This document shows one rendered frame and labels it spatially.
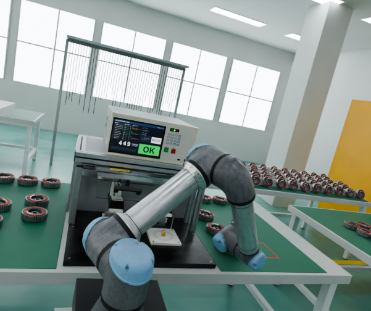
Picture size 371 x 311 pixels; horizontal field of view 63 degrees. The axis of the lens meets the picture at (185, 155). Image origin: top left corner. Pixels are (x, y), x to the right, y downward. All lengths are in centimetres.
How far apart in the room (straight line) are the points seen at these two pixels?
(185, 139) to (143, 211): 69
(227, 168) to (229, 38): 770
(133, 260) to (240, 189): 38
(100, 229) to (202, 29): 760
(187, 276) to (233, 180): 57
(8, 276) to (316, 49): 487
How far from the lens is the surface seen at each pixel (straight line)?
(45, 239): 145
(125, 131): 145
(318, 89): 533
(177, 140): 151
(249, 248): 116
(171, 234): 156
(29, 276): 127
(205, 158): 98
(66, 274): 126
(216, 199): 224
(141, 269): 79
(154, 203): 93
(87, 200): 167
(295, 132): 517
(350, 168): 492
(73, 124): 779
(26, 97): 784
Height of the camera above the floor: 146
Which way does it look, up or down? 11 degrees down
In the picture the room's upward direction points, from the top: 13 degrees clockwise
